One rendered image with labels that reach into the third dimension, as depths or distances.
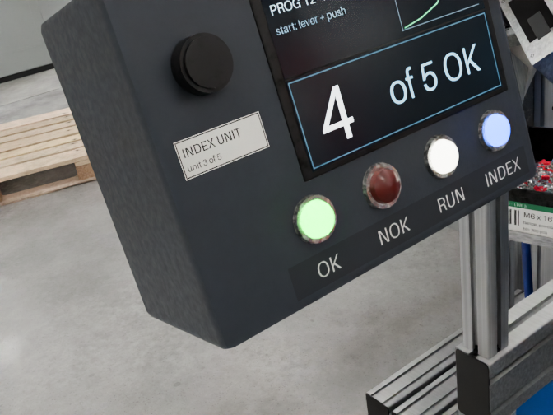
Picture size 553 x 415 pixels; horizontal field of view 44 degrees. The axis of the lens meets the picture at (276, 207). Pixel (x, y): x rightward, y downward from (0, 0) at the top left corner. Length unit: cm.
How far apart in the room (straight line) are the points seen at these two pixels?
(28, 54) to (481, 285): 599
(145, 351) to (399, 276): 87
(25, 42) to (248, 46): 610
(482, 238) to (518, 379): 17
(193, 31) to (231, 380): 175
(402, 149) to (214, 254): 13
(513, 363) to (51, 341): 193
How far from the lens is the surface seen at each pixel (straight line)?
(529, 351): 72
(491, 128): 46
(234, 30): 35
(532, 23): 116
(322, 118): 37
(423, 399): 178
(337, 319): 220
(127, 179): 38
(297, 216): 36
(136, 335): 233
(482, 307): 64
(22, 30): 642
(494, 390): 69
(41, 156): 378
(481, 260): 61
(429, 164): 42
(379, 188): 39
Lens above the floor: 129
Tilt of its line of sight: 26 degrees down
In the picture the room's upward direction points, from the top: 10 degrees counter-clockwise
